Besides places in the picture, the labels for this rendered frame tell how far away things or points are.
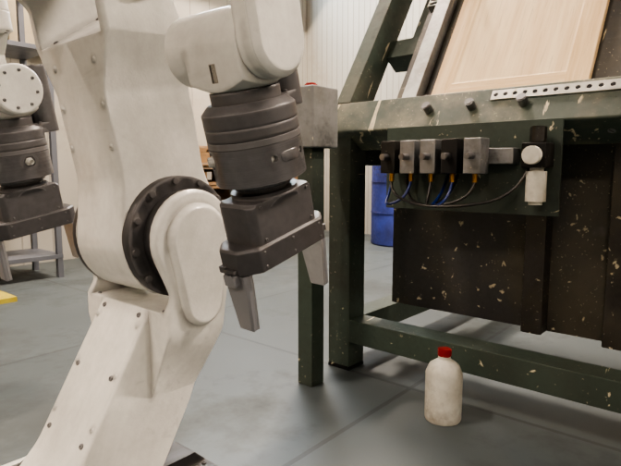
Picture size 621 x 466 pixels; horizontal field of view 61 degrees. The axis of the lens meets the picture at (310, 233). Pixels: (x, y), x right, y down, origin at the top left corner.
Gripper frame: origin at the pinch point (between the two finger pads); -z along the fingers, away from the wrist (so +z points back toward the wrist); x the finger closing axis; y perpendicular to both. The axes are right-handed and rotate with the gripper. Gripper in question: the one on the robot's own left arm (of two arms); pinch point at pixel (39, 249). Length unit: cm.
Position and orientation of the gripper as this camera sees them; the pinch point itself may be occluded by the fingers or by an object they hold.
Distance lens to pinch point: 90.0
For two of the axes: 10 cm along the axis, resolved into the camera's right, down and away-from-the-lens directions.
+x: 6.4, -2.8, 7.2
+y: -7.6, -1.1, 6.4
